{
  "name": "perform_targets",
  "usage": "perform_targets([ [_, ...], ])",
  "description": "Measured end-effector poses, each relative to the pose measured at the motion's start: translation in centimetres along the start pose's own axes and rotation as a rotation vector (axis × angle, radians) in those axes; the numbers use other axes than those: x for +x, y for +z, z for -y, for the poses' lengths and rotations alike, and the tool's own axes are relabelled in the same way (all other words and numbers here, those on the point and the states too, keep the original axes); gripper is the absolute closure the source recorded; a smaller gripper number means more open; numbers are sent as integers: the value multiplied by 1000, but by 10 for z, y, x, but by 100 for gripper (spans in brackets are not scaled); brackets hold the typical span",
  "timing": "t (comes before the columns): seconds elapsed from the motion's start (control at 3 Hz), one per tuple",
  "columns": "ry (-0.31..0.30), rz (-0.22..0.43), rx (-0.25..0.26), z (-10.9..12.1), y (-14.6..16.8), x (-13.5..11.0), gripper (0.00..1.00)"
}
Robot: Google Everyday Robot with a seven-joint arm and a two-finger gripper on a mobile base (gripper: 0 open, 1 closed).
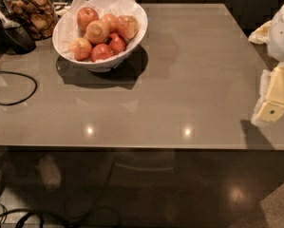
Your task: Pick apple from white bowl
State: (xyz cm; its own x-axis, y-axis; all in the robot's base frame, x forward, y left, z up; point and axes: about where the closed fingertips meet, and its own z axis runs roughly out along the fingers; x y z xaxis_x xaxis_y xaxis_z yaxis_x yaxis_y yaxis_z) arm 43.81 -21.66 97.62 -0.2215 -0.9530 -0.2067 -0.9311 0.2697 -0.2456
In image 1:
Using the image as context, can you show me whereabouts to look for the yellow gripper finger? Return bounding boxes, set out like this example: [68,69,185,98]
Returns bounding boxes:
[251,62,284,127]

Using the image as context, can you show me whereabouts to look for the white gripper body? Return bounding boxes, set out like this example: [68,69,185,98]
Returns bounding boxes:
[267,5,284,62]

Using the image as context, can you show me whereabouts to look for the small dark red apple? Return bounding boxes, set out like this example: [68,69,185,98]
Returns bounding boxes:
[109,33,126,55]

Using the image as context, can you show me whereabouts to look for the top middle red apple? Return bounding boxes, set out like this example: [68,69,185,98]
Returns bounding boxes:
[101,13,118,32]

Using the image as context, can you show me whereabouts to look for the front red apple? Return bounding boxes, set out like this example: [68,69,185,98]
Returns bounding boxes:
[91,44,114,63]

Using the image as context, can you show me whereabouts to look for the central yellowish apple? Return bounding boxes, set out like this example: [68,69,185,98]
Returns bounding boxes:
[84,20,110,45]

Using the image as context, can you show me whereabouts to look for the top left red apple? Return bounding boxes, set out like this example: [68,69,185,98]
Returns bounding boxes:
[77,7,99,32]

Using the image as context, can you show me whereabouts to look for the left front yellowish apple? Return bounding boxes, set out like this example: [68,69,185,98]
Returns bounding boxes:
[68,37,92,61]

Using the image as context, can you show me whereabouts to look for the white ceramic bowl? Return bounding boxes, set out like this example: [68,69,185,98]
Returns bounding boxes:
[51,0,148,73]

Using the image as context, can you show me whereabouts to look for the crumpled yellowish cloth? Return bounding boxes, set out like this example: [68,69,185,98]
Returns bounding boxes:
[248,21,271,45]

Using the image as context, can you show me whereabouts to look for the glass jar of dried chips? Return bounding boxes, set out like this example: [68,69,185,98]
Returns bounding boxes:
[3,0,57,40]

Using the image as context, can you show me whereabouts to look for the black appliance with spoon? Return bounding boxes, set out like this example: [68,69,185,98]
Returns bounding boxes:
[0,10,36,58]

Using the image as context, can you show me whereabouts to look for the black cables on floor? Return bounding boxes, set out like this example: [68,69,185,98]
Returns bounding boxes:
[0,202,46,228]

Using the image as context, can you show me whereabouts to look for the black cable on table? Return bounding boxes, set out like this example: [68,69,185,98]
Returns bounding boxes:
[0,69,38,106]

